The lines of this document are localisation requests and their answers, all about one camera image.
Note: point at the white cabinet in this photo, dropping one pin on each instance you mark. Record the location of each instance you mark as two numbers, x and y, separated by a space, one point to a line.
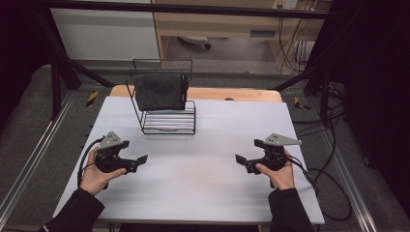
106 35

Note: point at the black frame crossbar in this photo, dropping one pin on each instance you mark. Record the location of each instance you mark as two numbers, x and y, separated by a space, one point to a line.
193 9

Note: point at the person's left hand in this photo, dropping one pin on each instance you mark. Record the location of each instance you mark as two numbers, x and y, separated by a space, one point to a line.
95 177

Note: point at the black frame strut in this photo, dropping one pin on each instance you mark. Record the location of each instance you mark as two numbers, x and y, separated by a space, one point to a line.
58 64
319 80

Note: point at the white table board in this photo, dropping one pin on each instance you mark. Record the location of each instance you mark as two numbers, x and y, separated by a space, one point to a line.
193 187

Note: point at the aluminium floor rail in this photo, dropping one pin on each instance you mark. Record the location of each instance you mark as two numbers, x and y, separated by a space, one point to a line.
35 154
349 180

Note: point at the person's right hand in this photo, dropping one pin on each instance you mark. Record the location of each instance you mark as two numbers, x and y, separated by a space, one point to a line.
280 177

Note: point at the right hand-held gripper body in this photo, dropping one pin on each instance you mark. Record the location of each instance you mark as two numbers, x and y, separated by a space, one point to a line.
274 154

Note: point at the dark grey towel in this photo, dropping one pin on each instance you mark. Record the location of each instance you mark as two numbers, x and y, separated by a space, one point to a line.
159 92

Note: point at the white power strip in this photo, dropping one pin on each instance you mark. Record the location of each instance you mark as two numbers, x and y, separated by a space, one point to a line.
285 4

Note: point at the light wooden desk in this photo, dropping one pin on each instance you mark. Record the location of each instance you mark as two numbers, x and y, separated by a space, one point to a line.
219 25

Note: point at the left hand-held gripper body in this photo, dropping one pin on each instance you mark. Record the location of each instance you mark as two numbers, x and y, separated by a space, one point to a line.
109 154

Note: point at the white chair base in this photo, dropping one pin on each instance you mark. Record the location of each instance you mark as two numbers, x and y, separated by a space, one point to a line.
196 40

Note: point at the yellow black tape marker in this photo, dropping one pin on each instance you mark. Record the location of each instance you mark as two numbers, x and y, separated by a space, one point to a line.
92 99
300 104

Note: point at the wooden table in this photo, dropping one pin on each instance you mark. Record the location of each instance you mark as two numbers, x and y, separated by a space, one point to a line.
225 94

